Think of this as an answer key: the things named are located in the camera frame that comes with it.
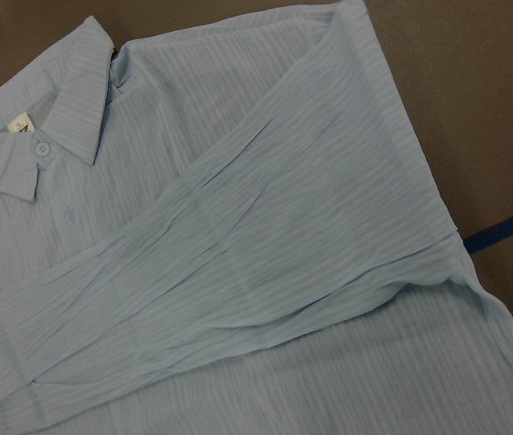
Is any light blue button-up shirt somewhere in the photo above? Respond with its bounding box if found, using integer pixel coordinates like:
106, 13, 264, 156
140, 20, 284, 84
0, 1, 513, 434

